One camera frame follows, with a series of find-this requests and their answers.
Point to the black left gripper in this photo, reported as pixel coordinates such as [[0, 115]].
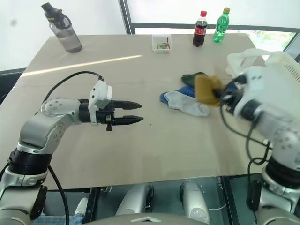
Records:
[[104, 116]]

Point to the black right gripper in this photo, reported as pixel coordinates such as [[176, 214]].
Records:
[[232, 96]]

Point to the mustard yellow sock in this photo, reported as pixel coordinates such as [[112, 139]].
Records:
[[204, 91]]

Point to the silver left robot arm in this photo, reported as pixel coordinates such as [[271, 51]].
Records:
[[39, 131]]

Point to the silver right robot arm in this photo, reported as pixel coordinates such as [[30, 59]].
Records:
[[281, 140]]

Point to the small clear plastic box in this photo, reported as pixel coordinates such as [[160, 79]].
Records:
[[154, 49]]

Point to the white plastic basket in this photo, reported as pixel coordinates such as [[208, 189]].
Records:
[[288, 63]]

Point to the blue sock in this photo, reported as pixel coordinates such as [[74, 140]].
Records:
[[185, 90], [230, 87]]

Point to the dark green sock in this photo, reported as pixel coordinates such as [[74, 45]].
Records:
[[189, 78]]

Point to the light grey sock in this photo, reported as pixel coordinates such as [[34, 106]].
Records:
[[185, 104]]

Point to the cola bottle red cap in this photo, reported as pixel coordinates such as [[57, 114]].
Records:
[[199, 35]]

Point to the green soda bottle yellow cap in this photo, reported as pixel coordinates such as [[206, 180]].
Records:
[[220, 27]]

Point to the colourful small clips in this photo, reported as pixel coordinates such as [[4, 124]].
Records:
[[162, 45]]

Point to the silver robot left leg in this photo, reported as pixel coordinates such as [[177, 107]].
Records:
[[136, 199]]

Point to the silver robot leg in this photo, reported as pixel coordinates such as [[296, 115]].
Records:
[[136, 199], [195, 199]]

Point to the grey water bottle black lid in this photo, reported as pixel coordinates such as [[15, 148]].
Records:
[[70, 39]]

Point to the black table leg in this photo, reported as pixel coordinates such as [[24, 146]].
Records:
[[227, 201], [92, 204]]

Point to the white shoe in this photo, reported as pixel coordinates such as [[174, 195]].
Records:
[[81, 206]]

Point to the silver robot right leg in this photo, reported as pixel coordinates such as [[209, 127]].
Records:
[[195, 199]]

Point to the grey robot torso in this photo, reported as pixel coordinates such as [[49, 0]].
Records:
[[145, 220]]

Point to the blue jeans legs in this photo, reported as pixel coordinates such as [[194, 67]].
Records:
[[58, 220]]

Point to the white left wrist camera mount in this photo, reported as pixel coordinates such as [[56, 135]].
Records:
[[100, 92]]

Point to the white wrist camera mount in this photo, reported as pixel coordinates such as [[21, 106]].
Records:
[[253, 82], [100, 92]]

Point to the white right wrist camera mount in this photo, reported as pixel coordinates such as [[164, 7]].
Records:
[[253, 82]]

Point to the black window frame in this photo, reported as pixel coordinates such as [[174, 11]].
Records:
[[127, 16]]

